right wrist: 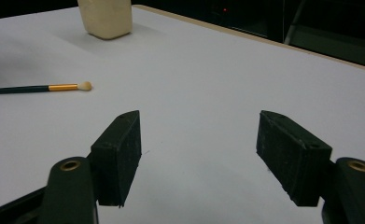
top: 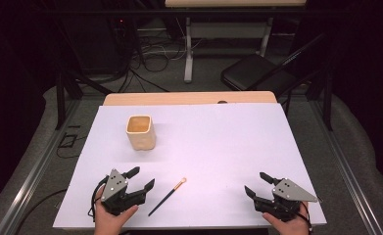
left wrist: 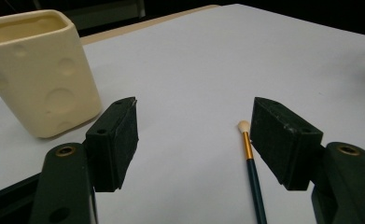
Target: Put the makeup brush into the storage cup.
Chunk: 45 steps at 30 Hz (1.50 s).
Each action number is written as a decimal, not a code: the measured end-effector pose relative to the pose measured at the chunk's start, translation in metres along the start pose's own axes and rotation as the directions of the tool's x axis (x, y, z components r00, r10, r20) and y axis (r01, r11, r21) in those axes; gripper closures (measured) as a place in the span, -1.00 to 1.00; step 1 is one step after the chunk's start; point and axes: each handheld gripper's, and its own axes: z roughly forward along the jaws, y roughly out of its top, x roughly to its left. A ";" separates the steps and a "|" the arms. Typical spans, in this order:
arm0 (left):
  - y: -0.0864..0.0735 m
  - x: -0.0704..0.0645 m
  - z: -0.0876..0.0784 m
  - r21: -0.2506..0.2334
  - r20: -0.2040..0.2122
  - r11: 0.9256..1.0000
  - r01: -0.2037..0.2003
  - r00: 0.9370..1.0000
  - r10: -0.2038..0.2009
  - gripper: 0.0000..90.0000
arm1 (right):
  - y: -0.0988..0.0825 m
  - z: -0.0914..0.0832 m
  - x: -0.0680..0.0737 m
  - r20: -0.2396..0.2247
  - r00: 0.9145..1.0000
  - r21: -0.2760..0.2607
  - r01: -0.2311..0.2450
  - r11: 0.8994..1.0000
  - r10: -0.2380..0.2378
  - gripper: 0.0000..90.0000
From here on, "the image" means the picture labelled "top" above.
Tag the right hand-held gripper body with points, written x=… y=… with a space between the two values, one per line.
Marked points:
x=288 y=192

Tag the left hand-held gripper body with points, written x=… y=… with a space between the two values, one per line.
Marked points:
x=114 y=187

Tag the beige square cup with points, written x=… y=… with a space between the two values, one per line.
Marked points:
x=141 y=138

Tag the person's right hand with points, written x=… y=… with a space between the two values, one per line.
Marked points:
x=292 y=228

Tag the person's left hand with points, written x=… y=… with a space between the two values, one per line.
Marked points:
x=109 y=223

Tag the white board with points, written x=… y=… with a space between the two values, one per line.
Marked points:
x=212 y=147

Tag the wooden table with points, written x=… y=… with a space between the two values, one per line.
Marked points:
x=185 y=98

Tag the black metal stand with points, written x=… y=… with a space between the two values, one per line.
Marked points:
x=60 y=98
x=327 y=98

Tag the black folding chair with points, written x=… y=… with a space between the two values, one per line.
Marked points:
x=254 y=73

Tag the black computer cabinet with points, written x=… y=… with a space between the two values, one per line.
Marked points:
x=94 y=45

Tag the desk with white legs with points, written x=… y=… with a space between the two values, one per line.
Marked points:
x=225 y=31

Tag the aluminium floor rail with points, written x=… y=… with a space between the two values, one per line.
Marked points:
x=32 y=176
x=342 y=169

